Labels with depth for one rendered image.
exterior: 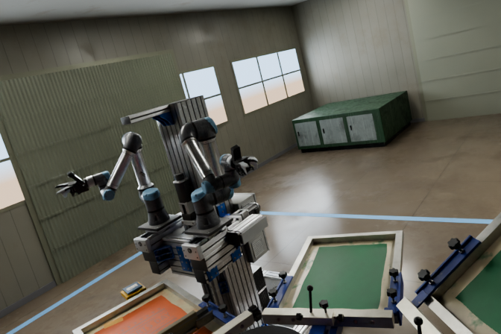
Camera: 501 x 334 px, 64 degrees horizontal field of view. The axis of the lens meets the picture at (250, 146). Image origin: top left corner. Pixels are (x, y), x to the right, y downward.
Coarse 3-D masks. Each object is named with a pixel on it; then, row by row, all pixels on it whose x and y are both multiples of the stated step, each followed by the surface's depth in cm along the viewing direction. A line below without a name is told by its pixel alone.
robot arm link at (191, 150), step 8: (184, 128) 236; (192, 128) 236; (184, 136) 233; (192, 136) 234; (184, 144) 232; (192, 144) 231; (192, 152) 228; (200, 152) 229; (192, 160) 228; (200, 160) 225; (200, 168) 223; (208, 168) 223; (200, 176) 225; (208, 176) 220; (208, 184) 217; (216, 184) 218; (208, 192) 217
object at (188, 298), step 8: (168, 280) 249; (152, 288) 245; (160, 288) 247; (168, 288) 242; (176, 288) 237; (136, 296) 240; (144, 296) 240; (184, 296) 226; (192, 296) 223; (120, 304) 235; (128, 304) 235; (192, 304) 218; (104, 312) 230; (112, 312) 229; (120, 312) 232; (96, 320) 224; (104, 320) 227; (216, 320) 198; (80, 328) 220; (88, 328) 221
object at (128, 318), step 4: (124, 316) 228; (128, 316) 227; (132, 316) 226; (124, 320) 224; (128, 320) 223; (132, 320) 222; (136, 320) 221; (116, 324) 221; (120, 324) 220; (124, 324) 219; (128, 324) 218; (108, 328) 220; (112, 328) 219; (116, 328) 218; (120, 328) 217; (96, 332) 219; (100, 332) 218; (104, 332) 217; (108, 332) 216; (112, 332) 215; (116, 332) 214
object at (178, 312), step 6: (156, 300) 236; (162, 300) 234; (168, 300) 232; (144, 306) 233; (150, 306) 231; (156, 306) 229; (168, 306) 226; (174, 306) 224; (132, 312) 229; (138, 312) 228; (144, 312) 226; (174, 312) 218; (180, 312) 217; (138, 318) 222; (198, 330) 197; (204, 330) 196
